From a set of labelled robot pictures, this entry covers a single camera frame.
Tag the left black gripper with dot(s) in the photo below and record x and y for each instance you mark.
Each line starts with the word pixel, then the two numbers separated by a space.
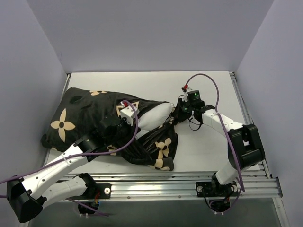
pixel 119 129

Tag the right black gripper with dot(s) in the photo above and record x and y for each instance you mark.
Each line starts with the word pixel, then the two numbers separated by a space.
pixel 179 109

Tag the white pillow insert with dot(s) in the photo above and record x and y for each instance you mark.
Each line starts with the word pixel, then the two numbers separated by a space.
pixel 155 117

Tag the black pillowcase with beige flowers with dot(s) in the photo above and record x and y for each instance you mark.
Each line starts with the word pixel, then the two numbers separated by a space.
pixel 81 110

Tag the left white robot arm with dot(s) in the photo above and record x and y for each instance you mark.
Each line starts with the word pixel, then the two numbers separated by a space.
pixel 28 195

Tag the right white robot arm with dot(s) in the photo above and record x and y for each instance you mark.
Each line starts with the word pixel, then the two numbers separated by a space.
pixel 244 145

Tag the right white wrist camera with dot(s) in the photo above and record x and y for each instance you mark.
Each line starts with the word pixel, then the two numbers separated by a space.
pixel 186 89

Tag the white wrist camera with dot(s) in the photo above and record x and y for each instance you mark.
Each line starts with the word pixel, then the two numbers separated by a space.
pixel 186 89
pixel 125 111

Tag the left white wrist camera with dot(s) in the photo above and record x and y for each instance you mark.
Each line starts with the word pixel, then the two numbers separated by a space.
pixel 125 111

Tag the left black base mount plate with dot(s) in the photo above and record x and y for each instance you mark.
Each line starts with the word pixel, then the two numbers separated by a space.
pixel 102 191

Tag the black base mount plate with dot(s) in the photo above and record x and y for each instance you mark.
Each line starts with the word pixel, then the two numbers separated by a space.
pixel 204 189
pixel 102 191

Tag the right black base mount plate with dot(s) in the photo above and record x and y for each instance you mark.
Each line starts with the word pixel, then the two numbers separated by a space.
pixel 204 189

